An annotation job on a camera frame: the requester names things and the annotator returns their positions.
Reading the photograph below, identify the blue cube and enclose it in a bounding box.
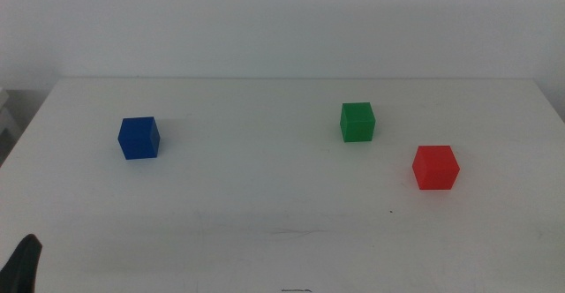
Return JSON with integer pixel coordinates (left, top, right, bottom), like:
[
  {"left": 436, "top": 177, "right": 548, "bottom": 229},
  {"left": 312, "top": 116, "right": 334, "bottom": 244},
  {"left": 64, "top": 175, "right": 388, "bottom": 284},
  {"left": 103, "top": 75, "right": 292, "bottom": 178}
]
[{"left": 117, "top": 116, "right": 162, "bottom": 161}]

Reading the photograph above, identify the green cube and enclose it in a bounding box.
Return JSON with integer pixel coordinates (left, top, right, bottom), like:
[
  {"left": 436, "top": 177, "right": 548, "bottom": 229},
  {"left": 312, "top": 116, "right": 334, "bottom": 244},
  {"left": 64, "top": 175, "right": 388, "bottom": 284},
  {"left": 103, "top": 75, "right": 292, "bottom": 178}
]
[{"left": 339, "top": 101, "right": 377, "bottom": 144}]

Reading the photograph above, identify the red cube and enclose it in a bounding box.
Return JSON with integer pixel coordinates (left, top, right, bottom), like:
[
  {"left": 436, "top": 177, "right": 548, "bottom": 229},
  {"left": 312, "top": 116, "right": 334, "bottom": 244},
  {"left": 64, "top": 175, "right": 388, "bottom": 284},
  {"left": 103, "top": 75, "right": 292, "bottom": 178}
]
[{"left": 411, "top": 145, "right": 461, "bottom": 192}]

